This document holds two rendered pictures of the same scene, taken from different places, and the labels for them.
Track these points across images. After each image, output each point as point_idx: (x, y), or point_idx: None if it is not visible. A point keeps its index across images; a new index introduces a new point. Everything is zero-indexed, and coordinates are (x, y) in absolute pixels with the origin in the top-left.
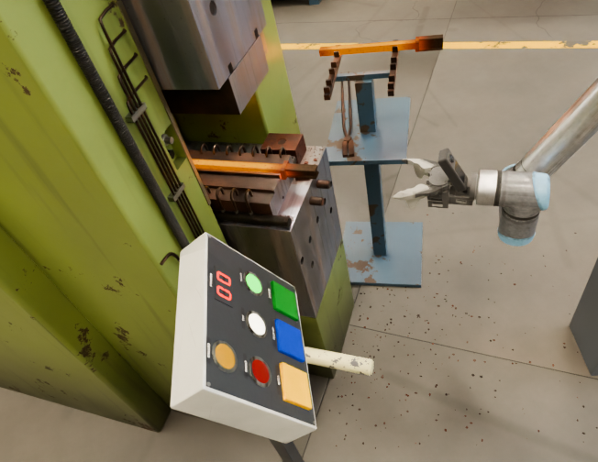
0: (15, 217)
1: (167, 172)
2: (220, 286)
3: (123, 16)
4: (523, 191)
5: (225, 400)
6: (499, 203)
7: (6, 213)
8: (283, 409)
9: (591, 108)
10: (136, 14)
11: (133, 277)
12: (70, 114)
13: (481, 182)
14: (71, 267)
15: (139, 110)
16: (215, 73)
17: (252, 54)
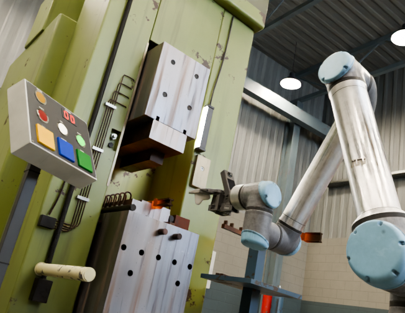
0: None
1: (100, 135)
2: (68, 114)
3: (134, 86)
4: (254, 184)
5: (23, 90)
6: (240, 195)
7: None
8: (31, 121)
9: (315, 156)
10: (139, 89)
11: (44, 172)
12: (88, 76)
13: (236, 185)
14: None
15: (112, 105)
16: (148, 108)
17: (176, 133)
